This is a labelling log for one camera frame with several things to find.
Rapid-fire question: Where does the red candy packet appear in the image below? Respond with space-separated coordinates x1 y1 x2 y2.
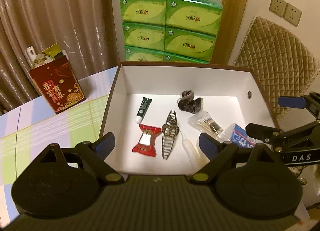
132 124 162 157

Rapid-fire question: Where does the brown cardboard box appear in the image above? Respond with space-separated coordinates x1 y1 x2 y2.
100 62 278 175

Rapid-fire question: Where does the red gift bag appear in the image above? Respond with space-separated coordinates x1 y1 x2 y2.
27 43 85 114

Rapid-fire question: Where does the green tissue box stack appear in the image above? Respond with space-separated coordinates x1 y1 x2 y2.
119 0 223 63

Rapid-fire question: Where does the blue tissue pack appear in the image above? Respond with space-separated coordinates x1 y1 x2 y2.
225 123 255 148

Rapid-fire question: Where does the dark green ointment tube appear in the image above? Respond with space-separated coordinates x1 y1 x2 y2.
135 97 152 124

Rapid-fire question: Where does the cotton swab bag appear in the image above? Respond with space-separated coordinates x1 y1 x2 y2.
187 110 224 139

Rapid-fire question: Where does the glass kettle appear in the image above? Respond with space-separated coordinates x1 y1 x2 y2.
289 165 313 185

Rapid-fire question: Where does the double wall socket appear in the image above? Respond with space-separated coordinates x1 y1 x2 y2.
269 0 302 27

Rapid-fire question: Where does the checked tablecloth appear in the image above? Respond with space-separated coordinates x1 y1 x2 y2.
1 68 117 227

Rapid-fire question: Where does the dark brown scrunchie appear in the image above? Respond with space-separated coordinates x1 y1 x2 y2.
177 90 203 114

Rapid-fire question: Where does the white plastic hook holder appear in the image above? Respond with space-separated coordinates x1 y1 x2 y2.
180 131 208 171

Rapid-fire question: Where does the quilted beige chair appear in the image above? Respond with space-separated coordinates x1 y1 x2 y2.
233 17 319 120

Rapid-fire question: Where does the brown curtain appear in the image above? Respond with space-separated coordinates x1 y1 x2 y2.
1 0 119 111

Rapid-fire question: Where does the metal hair clip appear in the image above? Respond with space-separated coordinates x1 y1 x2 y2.
162 110 180 160

